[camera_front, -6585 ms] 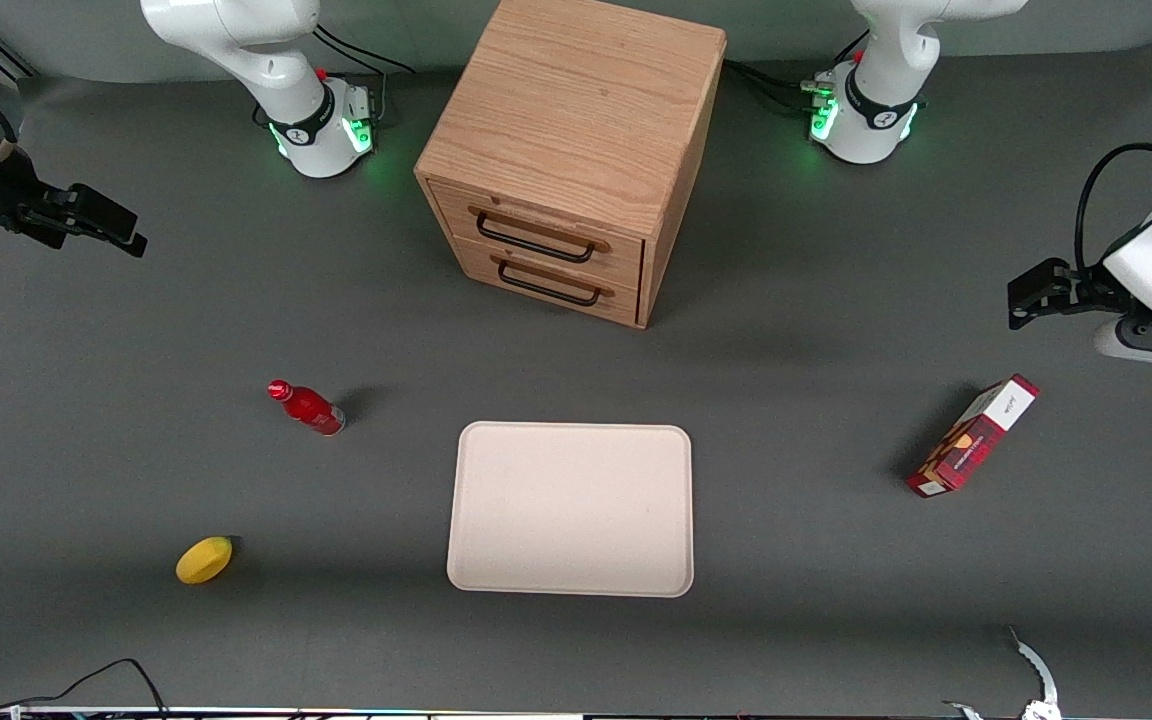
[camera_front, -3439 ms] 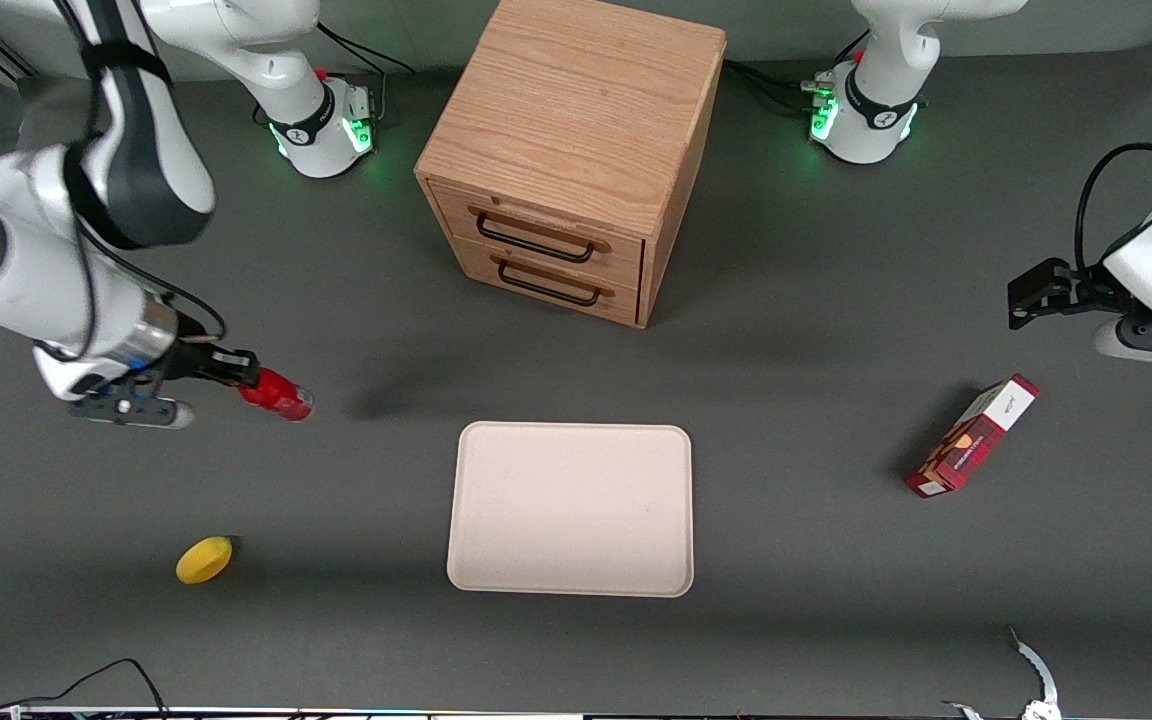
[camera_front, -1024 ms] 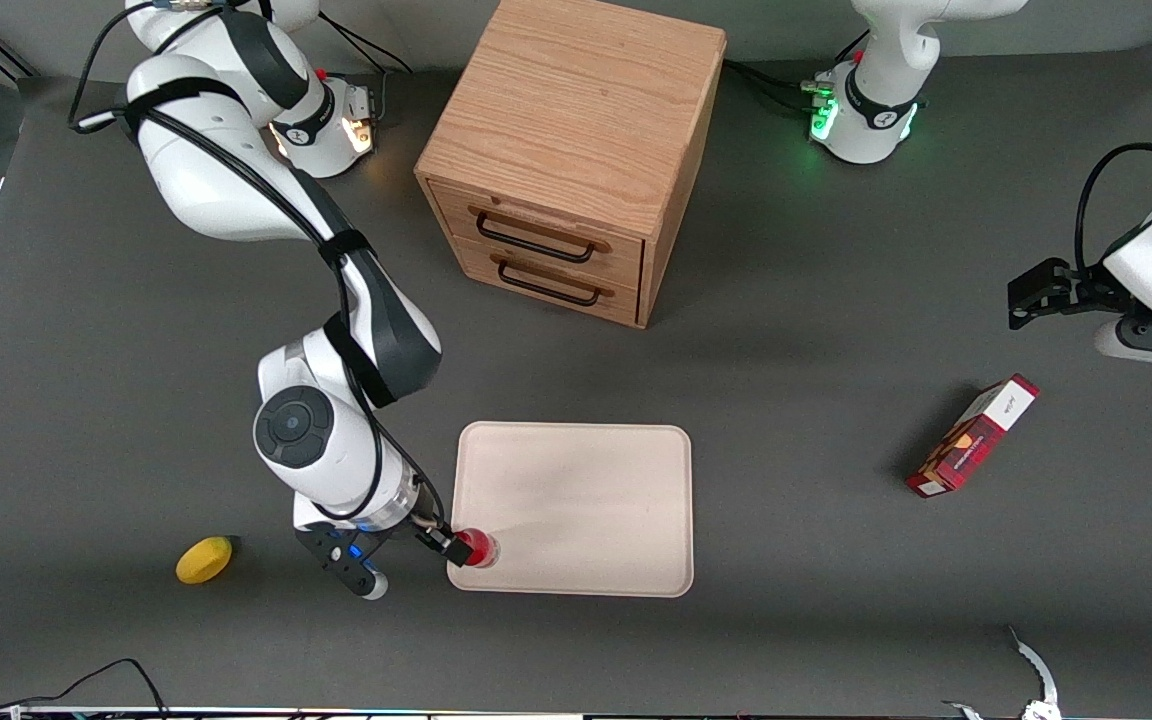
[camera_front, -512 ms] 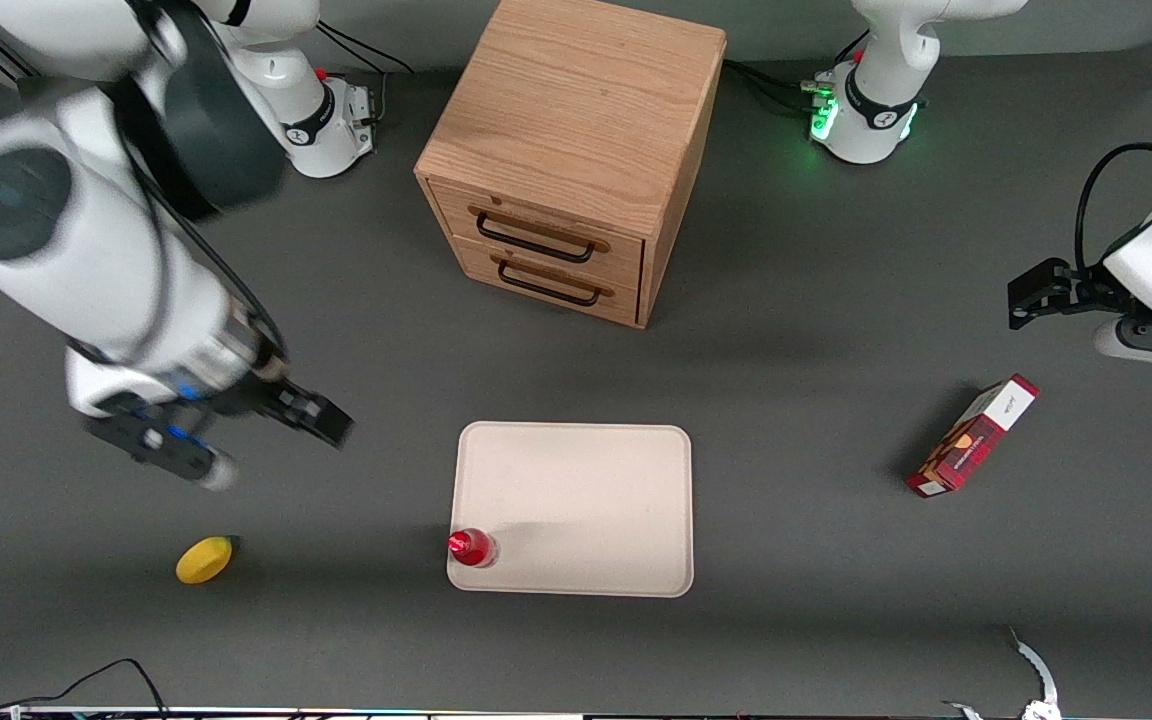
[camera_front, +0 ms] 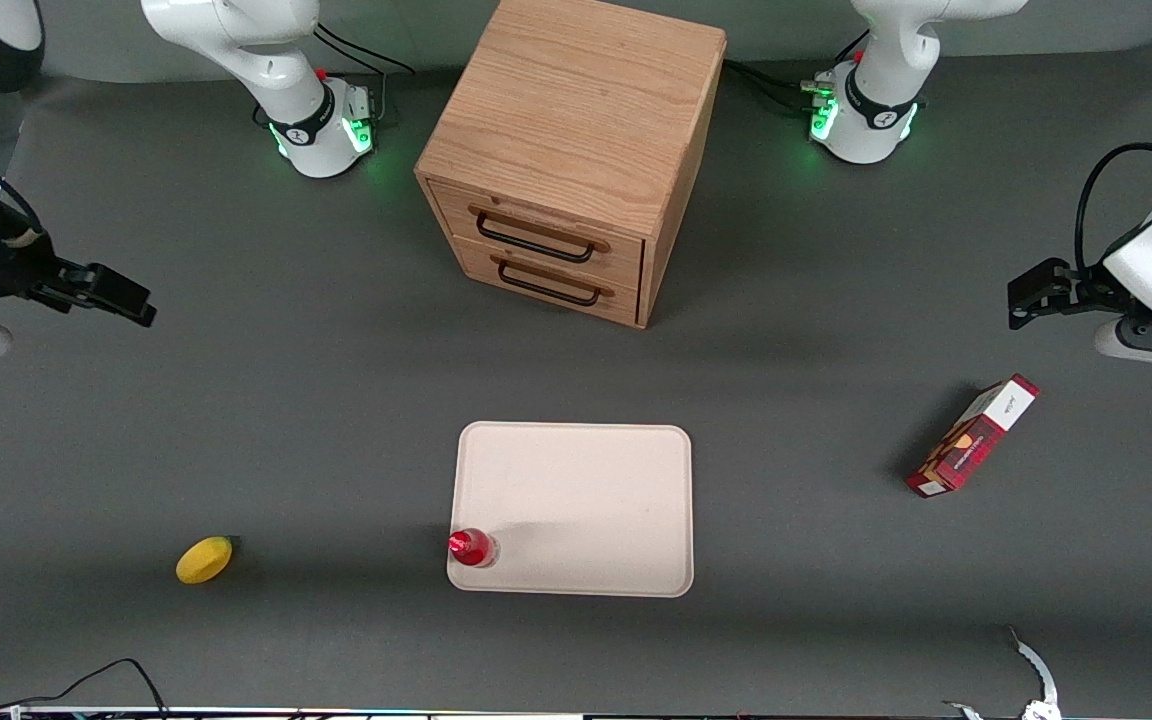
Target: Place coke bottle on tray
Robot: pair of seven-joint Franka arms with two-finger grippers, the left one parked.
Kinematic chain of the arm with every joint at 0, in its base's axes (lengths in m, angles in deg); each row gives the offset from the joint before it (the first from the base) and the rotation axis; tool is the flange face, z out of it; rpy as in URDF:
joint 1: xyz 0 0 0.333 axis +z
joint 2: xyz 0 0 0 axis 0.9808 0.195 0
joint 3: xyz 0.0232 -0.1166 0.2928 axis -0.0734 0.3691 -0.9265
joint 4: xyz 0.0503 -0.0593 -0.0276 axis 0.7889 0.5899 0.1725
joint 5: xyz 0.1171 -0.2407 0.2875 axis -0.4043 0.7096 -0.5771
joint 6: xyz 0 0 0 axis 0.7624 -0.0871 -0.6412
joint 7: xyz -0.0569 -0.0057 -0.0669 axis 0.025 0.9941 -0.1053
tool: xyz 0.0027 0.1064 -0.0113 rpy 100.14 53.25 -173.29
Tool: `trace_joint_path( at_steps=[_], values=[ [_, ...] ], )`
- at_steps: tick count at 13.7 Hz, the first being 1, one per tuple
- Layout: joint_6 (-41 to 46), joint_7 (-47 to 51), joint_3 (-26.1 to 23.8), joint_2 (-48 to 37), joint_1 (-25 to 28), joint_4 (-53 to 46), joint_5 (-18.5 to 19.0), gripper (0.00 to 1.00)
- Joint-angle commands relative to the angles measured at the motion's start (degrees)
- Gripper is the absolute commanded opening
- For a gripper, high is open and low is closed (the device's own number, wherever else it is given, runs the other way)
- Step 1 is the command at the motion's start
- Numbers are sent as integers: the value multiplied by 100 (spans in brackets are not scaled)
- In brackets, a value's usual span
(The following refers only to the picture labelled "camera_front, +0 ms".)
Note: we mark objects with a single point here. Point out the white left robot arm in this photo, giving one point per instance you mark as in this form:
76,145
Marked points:
886,100

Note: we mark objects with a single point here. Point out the wooden drawer cabinet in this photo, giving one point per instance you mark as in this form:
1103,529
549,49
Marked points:
576,90

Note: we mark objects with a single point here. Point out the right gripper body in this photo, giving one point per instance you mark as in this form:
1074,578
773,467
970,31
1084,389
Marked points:
8,265

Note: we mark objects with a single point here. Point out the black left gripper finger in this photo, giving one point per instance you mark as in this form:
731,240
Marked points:
1036,280
1031,312

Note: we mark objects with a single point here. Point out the red coke bottle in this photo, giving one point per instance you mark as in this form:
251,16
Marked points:
471,549

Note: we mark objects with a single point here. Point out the red and white carton box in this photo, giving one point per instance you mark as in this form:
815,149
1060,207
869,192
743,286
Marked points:
971,440

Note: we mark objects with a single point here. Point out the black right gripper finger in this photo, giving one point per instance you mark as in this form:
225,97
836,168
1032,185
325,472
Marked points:
106,285
136,315

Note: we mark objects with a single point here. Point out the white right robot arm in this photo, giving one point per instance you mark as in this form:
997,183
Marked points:
236,45

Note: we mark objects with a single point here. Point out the beige rectangular tray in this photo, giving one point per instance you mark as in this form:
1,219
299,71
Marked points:
586,490

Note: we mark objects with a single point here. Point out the yellow lemon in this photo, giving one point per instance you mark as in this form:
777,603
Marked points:
204,560

